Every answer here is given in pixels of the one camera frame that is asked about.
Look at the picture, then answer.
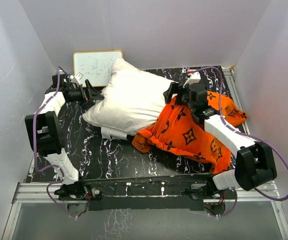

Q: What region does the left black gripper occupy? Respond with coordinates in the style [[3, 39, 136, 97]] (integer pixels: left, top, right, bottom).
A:
[[67, 80, 105, 110]]

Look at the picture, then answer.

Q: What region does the orange patterned pillowcase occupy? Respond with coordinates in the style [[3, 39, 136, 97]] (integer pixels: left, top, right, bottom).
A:
[[131, 91, 249, 175]]

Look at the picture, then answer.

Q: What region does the white pillow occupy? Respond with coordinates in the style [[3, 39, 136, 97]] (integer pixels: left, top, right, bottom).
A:
[[82, 58, 172, 140]]

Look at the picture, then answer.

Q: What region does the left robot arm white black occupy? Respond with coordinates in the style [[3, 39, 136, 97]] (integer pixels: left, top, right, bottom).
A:
[[24, 71, 104, 200]]

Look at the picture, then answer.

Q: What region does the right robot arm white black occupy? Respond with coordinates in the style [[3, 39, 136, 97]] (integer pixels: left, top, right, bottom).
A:
[[163, 82, 277, 199]]

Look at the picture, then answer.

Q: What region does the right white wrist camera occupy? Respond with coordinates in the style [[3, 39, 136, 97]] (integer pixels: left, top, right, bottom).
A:
[[183, 70, 201, 87]]

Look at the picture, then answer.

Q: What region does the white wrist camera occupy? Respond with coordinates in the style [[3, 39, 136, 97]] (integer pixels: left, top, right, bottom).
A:
[[183, 70, 201, 87], [69, 72, 83, 86]]

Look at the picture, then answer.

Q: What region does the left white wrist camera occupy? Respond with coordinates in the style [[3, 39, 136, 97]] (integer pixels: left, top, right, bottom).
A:
[[69, 72, 83, 86]]

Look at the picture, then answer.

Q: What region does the small whiteboard yellow frame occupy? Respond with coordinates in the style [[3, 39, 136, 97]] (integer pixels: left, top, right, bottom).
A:
[[73, 50, 123, 87]]

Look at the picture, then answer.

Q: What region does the aluminium frame rail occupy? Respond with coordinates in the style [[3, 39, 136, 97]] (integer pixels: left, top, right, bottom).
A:
[[2, 182, 288, 240]]

